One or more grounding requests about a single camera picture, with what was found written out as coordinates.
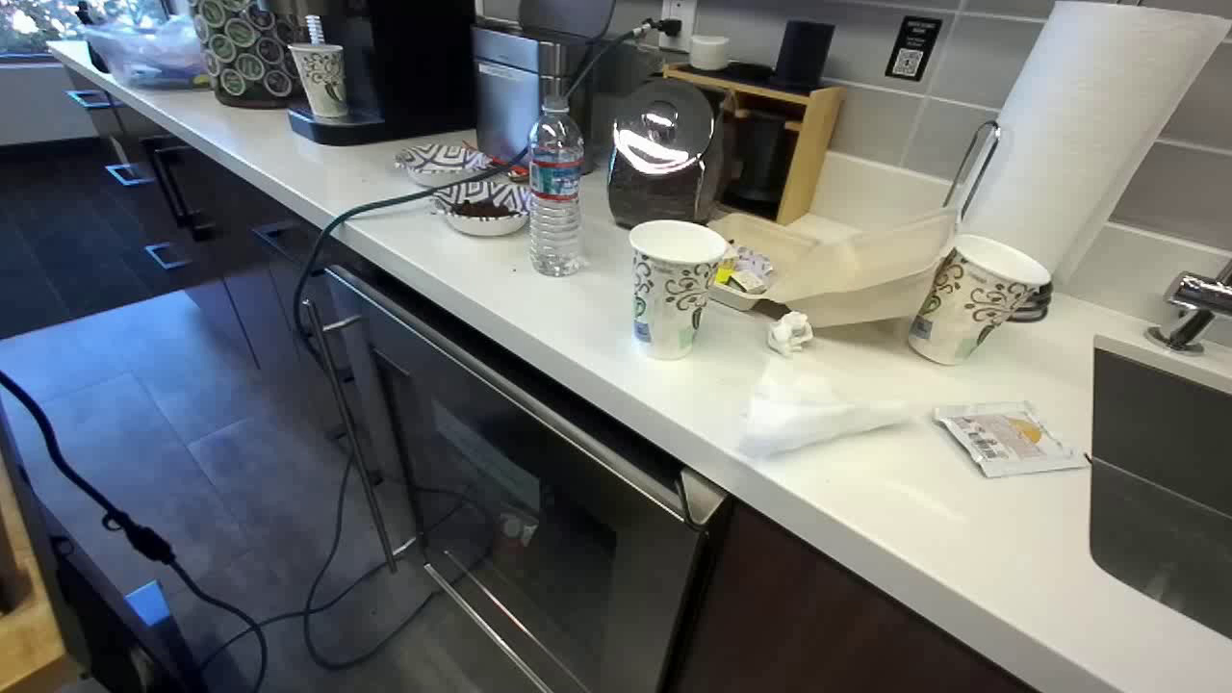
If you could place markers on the green patterned paper cup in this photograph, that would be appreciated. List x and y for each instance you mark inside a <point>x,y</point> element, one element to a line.
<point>677,291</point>

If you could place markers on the white blue patterned bowl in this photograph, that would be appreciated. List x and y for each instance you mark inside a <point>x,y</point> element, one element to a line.
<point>444,164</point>

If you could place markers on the clear plastic bag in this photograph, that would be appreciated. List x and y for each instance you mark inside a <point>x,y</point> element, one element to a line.
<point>802,409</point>

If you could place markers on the chrome faucet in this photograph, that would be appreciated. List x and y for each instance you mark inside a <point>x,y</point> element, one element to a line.
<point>1199,299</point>

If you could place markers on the small white creamer cup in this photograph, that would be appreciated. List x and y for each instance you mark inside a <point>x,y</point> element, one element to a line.
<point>792,334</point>

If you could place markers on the stainless steel dishwasher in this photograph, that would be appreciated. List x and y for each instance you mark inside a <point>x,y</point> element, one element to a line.
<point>541,515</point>

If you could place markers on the yellow white sachet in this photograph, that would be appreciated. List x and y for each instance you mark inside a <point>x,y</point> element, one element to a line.
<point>740,269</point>

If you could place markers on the white paper towel roll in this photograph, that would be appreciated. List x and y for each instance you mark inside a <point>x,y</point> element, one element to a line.
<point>1092,127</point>

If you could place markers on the stainless steel sink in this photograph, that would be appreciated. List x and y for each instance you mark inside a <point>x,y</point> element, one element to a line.
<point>1162,515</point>

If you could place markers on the black wall sign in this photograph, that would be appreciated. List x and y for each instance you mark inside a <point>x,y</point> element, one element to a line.
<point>915,49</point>

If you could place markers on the white wall outlet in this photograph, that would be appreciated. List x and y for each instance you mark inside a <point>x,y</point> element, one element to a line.
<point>677,22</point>

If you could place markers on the clear plastic food container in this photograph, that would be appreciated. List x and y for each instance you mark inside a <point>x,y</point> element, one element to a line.
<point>140,51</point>

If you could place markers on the black box on rack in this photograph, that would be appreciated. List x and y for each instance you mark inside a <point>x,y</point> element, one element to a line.
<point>802,54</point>

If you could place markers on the flat printed packet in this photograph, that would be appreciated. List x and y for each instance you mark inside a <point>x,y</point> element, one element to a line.
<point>1008,439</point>

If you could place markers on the black silver Keurig coffee maker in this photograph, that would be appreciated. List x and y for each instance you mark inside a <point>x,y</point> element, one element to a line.
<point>399,61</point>

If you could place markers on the brown patterned paper cup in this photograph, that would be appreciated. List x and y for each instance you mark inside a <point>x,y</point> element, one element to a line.
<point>968,303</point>

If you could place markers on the clear plastic water bottle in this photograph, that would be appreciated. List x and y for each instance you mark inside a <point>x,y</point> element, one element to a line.
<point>555,204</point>

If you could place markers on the brown paper bag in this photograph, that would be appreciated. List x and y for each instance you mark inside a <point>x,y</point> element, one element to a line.
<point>850,275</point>

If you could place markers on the stainless steel box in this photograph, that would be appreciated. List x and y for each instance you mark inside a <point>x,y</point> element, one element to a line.
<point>505,99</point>

